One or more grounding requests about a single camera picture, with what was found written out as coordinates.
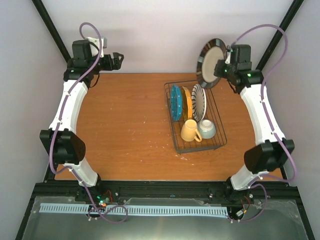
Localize dark patterned plate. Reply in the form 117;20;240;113
196;38;227;89

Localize white blue striped plate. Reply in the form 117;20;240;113
191;83;207;122

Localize dark wire dish rack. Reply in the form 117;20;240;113
164;80;227;154

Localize orange dotted plate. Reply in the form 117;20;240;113
181;86;193;121

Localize teal dotted plate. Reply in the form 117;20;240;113
170;84;183;122

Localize pale green ceramic bowl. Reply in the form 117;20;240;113
197;119;217;139

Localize yellow ceramic mug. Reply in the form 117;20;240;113
180;119;202;142

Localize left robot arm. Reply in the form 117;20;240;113
39;37;124;202

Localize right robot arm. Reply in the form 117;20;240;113
214;44;295;202

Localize metal front plate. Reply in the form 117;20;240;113
17;197;314;240

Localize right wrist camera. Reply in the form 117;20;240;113
225;45;232;65

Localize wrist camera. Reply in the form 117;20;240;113
225;45;232;65
85;37;107;58

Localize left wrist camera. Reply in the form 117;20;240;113
85;37;107;58

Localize black left frame post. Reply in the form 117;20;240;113
32;0;71;63

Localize black frame post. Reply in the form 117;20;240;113
255;0;304;71
32;0;71;63

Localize black right frame post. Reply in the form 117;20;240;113
255;0;304;71

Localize black front rail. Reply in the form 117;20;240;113
30;180;302;206

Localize light blue slotted cable duct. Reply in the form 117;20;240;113
38;203;228;218

